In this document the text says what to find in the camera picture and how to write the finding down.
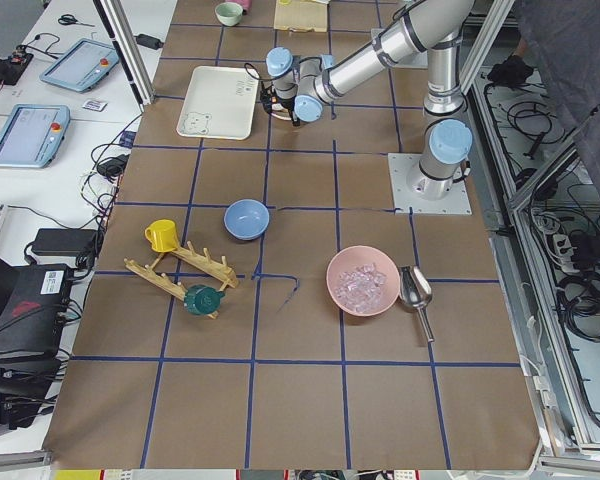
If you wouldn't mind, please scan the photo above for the metal scoop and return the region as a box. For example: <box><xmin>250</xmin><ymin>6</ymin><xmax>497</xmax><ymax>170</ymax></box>
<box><xmin>399</xmin><ymin>265</ymin><xmax>435</xmax><ymax>343</ymax></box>

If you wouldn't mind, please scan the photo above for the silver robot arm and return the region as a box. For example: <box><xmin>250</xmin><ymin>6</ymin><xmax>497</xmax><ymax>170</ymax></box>
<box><xmin>260</xmin><ymin>0</ymin><xmax>473</xmax><ymax>201</ymax></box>

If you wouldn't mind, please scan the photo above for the black electronics box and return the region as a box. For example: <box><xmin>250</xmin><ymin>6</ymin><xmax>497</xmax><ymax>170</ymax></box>
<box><xmin>0</xmin><ymin>244</ymin><xmax>81</xmax><ymax>361</ymax></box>

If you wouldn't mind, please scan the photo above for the yellow cup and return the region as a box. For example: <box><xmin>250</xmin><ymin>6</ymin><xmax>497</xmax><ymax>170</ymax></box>
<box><xmin>144</xmin><ymin>219</ymin><xmax>180</xmax><ymax>253</ymax></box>

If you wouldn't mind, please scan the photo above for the near teach pendant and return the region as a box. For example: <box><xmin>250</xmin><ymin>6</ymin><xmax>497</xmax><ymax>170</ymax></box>
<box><xmin>0</xmin><ymin>104</ymin><xmax>71</xmax><ymax>169</ymax></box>

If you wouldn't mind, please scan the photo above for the teach pendant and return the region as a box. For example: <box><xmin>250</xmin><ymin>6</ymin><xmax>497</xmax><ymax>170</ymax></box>
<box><xmin>39</xmin><ymin>38</ymin><xmax>119</xmax><ymax>93</ymax></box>
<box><xmin>0</xmin><ymin>104</ymin><xmax>71</xmax><ymax>169</ymax></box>

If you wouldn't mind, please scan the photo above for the cream round plate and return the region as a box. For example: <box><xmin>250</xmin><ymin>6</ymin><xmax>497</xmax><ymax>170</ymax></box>
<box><xmin>270</xmin><ymin>109</ymin><xmax>293</xmax><ymax>122</ymax></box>

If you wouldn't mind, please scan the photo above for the wooden cutting board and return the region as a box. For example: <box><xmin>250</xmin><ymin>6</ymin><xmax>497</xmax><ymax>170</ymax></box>
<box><xmin>274</xmin><ymin>0</ymin><xmax>328</xmax><ymax>33</ymax></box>

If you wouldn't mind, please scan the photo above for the green bowl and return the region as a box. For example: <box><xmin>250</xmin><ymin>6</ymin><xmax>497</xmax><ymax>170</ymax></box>
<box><xmin>215</xmin><ymin>2</ymin><xmax>243</xmax><ymax>27</ymax></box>

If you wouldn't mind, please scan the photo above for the wooden rack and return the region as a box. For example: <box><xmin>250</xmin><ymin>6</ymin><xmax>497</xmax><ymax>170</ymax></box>
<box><xmin>123</xmin><ymin>240</ymin><xmax>241</xmax><ymax>321</ymax></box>

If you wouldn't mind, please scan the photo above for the far teach pendant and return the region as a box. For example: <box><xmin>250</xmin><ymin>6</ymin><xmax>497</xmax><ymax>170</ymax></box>
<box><xmin>39</xmin><ymin>38</ymin><xmax>119</xmax><ymax>93</ymax></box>

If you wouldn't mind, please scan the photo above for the cream bear tray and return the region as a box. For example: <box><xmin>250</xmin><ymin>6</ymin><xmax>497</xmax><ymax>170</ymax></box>
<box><xmin>176</xmin><ymin>66</ymin><xmax>259</xmax><ymax>141</ymax></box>

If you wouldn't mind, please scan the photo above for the dark green cup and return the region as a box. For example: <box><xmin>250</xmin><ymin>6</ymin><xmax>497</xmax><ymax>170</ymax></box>
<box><xmin>183</xmin><ymin>285</ymin><xmax>225</xmax><ymax>318</ymax></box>

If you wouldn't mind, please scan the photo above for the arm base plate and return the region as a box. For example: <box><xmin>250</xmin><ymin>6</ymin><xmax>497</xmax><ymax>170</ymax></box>
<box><xmin>388</xmin><ymin>153</ymin><xmax>472</xmax><ymax>215</ymax></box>

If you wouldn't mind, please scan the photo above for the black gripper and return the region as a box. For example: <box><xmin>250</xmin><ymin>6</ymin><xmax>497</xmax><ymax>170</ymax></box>
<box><xmin>259</xmin><ymin>82</ymin><xmax>301</xmax><ymax>127</ymax></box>

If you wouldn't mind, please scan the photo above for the blue bowl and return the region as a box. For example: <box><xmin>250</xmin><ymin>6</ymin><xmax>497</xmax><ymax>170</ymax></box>
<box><xmin>224</xmin><ymin>199</ymin><xmax>270</xmax><ymax>241</ymax></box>

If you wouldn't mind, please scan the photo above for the pink cloth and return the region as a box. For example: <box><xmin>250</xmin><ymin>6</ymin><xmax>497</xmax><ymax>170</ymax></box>
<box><xmin>236</xmin><ymin>0</ymin><xmax>252</xmax><ymax>12</ymax></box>

